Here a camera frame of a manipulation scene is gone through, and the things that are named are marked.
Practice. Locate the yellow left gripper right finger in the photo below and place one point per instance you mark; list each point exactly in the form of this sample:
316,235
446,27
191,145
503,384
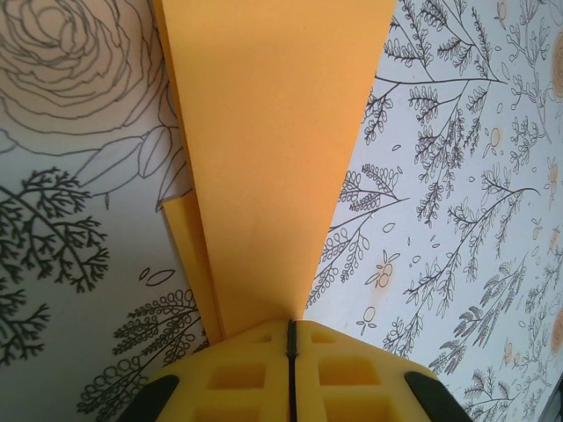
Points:
352,378

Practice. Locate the floral print table cover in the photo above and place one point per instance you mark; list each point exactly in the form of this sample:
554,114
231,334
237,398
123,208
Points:
462,198

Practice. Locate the orange paper sheet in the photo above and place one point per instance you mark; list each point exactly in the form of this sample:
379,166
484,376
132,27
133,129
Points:
272,154

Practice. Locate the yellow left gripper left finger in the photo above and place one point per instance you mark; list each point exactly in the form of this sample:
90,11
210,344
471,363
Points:
237,378

